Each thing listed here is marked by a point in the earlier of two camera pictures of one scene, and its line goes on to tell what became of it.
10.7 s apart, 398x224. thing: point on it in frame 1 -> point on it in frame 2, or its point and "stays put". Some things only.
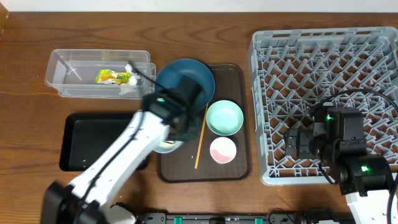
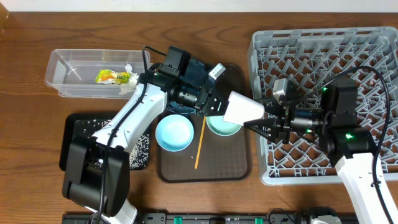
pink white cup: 222,150 -> 241,109
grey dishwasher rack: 295,69 stays put
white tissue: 133,80 stays put
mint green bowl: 224,117 stays put
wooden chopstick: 198,153 stays put
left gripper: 194,121 -> 205,106
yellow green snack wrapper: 111,77 stays put
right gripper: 306,137 -> 282,129
